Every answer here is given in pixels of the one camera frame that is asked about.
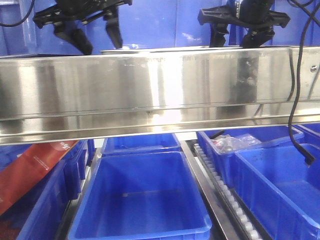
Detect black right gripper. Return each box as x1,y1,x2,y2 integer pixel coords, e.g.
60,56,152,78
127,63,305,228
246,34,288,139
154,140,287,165
197,0,291,48

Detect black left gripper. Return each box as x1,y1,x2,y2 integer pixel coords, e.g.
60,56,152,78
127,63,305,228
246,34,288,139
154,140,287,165
33,0,133,55

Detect silver metal tray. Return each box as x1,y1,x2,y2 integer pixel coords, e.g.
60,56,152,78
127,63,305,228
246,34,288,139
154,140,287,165
100,45,241,55

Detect plastic bag of parts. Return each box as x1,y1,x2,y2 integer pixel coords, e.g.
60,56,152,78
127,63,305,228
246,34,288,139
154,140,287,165
211,133,262,154

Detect blue bin lower right back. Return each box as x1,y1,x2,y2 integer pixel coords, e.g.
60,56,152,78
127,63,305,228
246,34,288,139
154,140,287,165
196,126,292,188

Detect blue bin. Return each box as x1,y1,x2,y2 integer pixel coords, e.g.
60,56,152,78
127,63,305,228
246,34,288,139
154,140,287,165
67,151,212,240
234,144,320,240
196,126,292,188
100,133,181,157
0,140,89,240
294,123,320,147

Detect blue bin far right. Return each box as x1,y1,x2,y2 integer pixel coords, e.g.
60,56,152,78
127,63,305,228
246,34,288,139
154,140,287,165
294,123,320,147

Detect blue bin lower centre back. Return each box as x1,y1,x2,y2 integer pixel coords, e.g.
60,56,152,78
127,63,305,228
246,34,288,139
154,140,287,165
100,133,181,157

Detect blue bin lower right front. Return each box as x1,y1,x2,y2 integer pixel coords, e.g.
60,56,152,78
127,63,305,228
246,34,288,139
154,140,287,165
234,144,320,240

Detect red cardboard box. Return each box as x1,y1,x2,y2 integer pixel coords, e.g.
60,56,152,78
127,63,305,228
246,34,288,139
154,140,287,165
0,140,78,214

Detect blue bin lower centre front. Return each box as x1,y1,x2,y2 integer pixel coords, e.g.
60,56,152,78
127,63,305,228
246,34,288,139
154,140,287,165
67,151,212,240

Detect lower white roller track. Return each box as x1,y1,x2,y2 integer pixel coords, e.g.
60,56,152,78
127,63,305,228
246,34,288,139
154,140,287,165
184,143,270,240

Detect blue bin lower left front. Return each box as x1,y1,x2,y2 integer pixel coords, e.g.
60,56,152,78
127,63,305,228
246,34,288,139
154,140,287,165
0,140,89,240

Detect stainless steel front rail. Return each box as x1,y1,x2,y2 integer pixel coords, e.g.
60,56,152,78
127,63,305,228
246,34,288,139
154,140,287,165
0,45,320,146

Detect black hanging cable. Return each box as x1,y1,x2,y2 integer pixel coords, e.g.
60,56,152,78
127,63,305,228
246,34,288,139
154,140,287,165
287,0,320,168

